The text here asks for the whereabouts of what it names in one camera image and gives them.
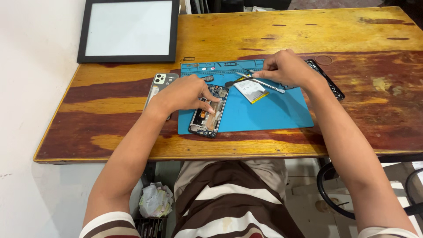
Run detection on person's left hand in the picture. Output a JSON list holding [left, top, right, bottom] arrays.
[[152, 74, 221, 117]]

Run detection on person's right hand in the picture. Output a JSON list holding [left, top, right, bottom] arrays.
[[252, 49, 319, 90]]

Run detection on smartphone without back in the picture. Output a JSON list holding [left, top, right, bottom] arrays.
[[188, 83, 229, 139]]

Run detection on black brush tool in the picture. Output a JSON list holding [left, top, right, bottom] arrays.
[[225, 76, 255, 88]]

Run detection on grey phone back cover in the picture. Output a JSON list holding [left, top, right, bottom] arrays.
[[143, 73, 179, 120]]

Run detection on metal tweezers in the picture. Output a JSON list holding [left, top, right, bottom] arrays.
[[235, 72, 286, 94]]

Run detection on white phone battery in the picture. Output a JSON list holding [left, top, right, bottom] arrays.
[[233, 74, 270, 105]]

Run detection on blue silicone repair mat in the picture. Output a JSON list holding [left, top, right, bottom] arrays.
[[177, 59, 315, 135]]

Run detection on black framed white board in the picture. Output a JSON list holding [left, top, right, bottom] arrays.
[[77, 0, 180, 64]]

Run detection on dark things behind table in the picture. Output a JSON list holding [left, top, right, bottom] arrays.
[[180, 0, 292, 14]]

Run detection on crumpled paper waste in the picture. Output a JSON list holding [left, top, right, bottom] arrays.
[[138, 181, 174, 219]]

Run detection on brown striped shirt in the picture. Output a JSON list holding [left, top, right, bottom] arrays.
[[79, 160, 421, 238]]

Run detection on black waste bin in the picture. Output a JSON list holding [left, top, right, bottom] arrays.
[[134, 216, 168, 238]]

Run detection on black phone frame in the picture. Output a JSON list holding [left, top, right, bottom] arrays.
[[304, 59, 345, 102]]

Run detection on black round stool frame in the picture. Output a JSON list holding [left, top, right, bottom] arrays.
[[316, 161, 423, 221]]

